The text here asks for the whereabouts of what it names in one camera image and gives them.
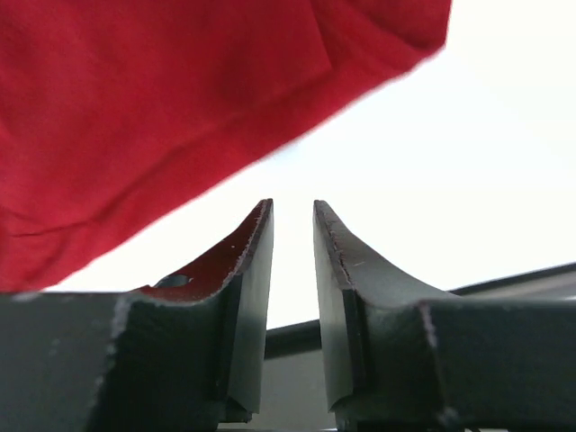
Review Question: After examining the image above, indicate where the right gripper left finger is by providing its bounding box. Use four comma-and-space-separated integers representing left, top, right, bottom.
1, 199, 274, 432

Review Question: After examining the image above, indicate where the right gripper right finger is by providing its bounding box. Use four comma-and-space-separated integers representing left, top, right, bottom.
313, 201, 575, 431

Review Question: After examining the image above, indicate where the red t shirt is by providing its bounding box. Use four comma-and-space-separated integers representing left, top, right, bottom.
1, 1, 451, 293

